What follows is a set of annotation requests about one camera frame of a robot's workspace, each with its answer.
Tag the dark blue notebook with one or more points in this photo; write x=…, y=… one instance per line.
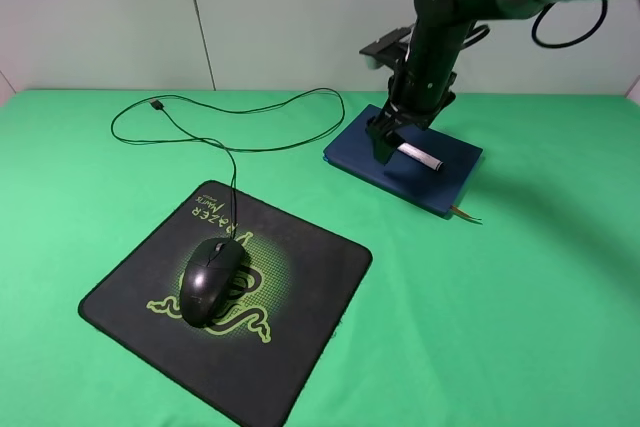
x=433, y=190

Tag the white black marker pen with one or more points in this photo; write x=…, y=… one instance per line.
x=420, y=156

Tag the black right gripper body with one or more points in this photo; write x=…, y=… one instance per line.
x=420, y=81

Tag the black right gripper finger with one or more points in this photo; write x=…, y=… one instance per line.
x=385, y=144

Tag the black computer mouse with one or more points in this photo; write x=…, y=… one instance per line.
x=207, y=277

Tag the green tablecloth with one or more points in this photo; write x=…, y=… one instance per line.
x=526, y=314

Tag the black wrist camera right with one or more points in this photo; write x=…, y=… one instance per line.
x=388, y=49

